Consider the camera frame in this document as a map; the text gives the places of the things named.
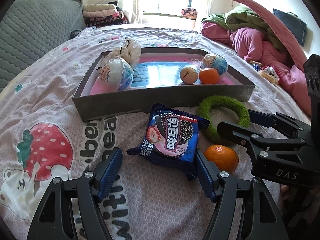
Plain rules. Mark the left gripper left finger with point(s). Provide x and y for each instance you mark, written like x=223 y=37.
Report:
x=53 y=218

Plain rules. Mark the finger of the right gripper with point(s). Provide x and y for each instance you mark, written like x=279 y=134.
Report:
x=257 y=145
x=286 y=125

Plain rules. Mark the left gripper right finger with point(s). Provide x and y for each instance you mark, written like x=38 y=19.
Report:
x=260 y=217

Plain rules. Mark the blue white toy egg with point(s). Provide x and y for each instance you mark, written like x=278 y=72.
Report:
x=215 y=61

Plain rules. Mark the orange tangerine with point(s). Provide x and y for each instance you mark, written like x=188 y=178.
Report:
x=226 y=159
x=208 y=76

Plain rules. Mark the blue oreo cookie packet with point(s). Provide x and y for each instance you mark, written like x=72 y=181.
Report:
x=171 y=139

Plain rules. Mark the walnut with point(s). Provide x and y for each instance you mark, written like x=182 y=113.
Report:
x=189 y=75

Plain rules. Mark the red white toy egg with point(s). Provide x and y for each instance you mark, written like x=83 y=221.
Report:
x=115 y=75

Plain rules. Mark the person's right hand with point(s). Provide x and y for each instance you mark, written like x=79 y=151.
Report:
x=286 y=191

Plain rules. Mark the pink quilt pile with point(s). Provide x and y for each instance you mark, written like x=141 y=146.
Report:
x=252 y=44

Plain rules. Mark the pink strawberry bed sheet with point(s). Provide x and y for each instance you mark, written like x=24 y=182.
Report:
x=43 y=137

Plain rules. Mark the black television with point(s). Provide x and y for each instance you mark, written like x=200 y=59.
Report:
x=297 y=27

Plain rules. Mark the green blanket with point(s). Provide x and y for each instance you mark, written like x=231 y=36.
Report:
x=241 y=17

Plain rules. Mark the grey cardboard box tray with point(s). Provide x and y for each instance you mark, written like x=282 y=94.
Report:
x=92 y=107

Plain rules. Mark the pink blue book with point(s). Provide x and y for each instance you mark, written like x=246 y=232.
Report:
x=154 y=74

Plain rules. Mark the patterned bag on sill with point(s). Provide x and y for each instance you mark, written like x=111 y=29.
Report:
x=189 y=13

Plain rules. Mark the right cream curtain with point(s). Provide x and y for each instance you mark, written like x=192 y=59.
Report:
x=207 y=0

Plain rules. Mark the cream curtain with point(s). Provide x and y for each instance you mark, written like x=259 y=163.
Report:
x=207 y=0
x=130 y=0

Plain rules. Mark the left cream curtain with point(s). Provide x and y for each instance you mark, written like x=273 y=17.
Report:
x=130 y=0

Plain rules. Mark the grey quilted headboard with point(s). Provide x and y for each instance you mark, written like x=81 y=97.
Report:
x=32 y=28

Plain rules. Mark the folded blankets stack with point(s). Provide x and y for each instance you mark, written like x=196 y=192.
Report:
x=101 y=15

